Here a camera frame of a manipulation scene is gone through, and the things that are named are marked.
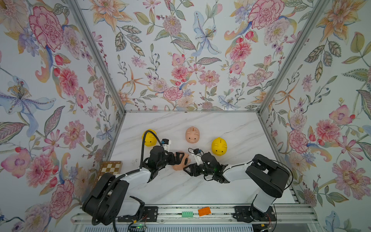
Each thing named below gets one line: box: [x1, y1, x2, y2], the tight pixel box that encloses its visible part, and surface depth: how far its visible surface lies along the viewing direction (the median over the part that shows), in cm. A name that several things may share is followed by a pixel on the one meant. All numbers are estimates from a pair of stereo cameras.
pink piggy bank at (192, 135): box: [185, 126, 200, 144], surface depth 98 cm
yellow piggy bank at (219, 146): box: [211, 137, 228, 157], surface depth 92 cm
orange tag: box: [198, 206, 212, 217], surface depth 77 cm
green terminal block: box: [181, 211, 194, 218], surface depth 75 cm
